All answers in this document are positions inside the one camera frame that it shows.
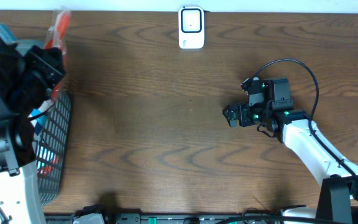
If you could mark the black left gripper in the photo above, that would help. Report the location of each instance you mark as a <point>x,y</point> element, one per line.
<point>48,69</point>

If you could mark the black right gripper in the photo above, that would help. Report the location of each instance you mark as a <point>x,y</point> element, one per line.
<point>233,114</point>

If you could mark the red packaged item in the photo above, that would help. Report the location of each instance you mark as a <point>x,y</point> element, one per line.
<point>56,32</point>

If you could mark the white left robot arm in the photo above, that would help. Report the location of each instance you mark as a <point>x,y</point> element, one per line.
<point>19,197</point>

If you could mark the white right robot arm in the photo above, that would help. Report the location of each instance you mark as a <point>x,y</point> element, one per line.
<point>293,129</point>

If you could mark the white barcode scanner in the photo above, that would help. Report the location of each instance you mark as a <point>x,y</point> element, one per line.
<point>191,27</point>

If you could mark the grey plastic basket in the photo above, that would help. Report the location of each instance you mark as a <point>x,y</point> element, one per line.
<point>45,130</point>

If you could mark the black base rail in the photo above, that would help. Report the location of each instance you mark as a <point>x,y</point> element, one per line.
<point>95,214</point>

